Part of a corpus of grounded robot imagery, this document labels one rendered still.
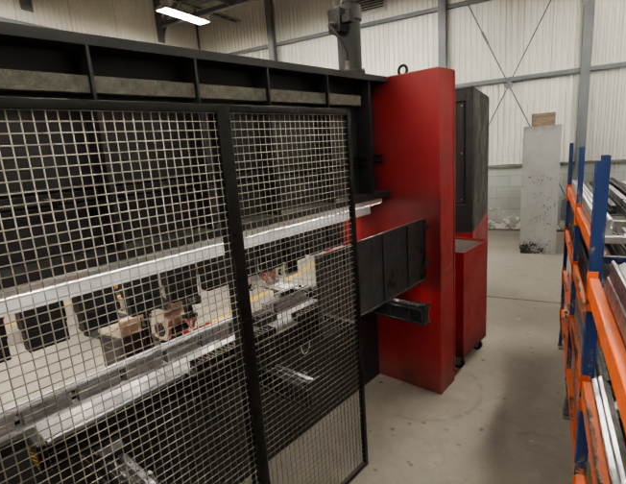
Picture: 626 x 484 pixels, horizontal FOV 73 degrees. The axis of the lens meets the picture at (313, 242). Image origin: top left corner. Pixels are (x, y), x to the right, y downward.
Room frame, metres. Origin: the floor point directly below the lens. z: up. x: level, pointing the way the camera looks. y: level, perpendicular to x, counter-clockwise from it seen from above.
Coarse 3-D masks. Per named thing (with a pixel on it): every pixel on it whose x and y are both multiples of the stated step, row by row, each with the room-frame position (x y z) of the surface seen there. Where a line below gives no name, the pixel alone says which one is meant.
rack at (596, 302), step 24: (600, 168) 1.22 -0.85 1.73; (600, 192) 1.22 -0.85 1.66; (600, 216) 1.22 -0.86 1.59; (600, 240) 1.22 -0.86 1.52; (600, 288) 1.13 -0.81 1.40; (600, 312) 0.97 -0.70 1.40; (600, 336) 0.94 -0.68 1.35; (624, 360) 0.74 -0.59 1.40; (624, 384) 0.67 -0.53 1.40; (624, 408) 0.64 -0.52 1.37; (576, 432) 1.27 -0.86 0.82; (600, 432) 0.98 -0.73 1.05; (576, 456) 1.23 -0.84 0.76; (600, 456) 0.90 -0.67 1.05; (576, 480) 1.19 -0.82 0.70; (600, 480) 0.82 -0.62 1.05
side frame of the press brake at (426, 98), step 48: (384, 96) 3.06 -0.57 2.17; (432, 96) 2.82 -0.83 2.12; (384, 144) 3.07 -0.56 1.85; (432, 144) 2.82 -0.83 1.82; (432, 192) 2.83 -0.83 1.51; (432, 240) 2.83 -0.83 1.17; (432, 288) 2.83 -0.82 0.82; (384, 336) 3.11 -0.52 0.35; (432, 336) 2.83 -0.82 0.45; (432, 384) 2.84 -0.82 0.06
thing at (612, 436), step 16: (592, 384) 1.18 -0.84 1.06; (608, 384) 1.18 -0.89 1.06; (608, 400) 1.08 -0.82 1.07; (608, 416) 1.01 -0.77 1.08; (608, 432) 0.96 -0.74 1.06; (608, 448) 0.90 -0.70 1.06; (624, 448) 0.90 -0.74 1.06; (608, 464) 0.86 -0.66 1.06; (624, 464) 0.84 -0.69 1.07; (624, 480) 0.79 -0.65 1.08
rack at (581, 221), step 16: (608, 160) 1.51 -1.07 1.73; (608, 176) 1.51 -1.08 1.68; (608, 192) 1.51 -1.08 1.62; (576, 208) 2.45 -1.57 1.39; (576, 224) 2.45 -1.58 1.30; (624, 224) 1.98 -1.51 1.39; (576, 240) 2.45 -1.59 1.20; (608, 240) 1.71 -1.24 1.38; (624, 240) 1.68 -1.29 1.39; (576, 256) 2.45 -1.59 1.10; (608, 256) 1.51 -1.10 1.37; (624, 256) 1.50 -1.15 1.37; (576, 272) 2.30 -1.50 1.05; (576, 288) 2.15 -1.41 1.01; (560, 320) 3.39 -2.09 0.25; (560, 336) 3.39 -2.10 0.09; (576, 336) 2.20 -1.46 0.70; (576, 352) 2.02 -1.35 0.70; (576, 368) 1.90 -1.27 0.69; (592, 368) 1.51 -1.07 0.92; (576, 416) 1.98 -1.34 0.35
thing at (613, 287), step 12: (612, 264) 1.08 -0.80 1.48; (624, 264) 1.07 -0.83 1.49; (612, 276) 1.07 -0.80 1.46; (624, 276) 1.01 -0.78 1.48; (612, 288) 1.02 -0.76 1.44; (624, 288) 0.91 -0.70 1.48; (612, 300) 0.99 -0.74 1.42; (624, 300) 0.90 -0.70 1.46; (624, 312) 0.87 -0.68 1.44; (624, 324) 0.83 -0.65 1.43; (624, 336) 0.81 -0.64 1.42
